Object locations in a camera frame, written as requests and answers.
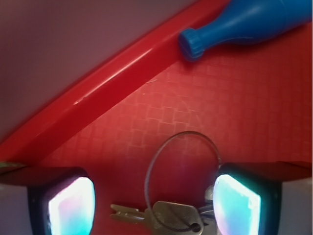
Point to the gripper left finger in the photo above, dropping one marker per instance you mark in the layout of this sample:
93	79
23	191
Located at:
46	201

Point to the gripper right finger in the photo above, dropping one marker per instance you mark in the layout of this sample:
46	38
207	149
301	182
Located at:
267	198

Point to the blue plastic bottle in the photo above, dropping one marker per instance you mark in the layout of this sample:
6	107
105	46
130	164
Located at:
246	22

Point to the silver keys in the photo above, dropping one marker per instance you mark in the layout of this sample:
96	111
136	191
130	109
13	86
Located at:
169	218

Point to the orange plastic tray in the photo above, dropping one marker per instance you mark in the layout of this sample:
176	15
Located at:
254	102

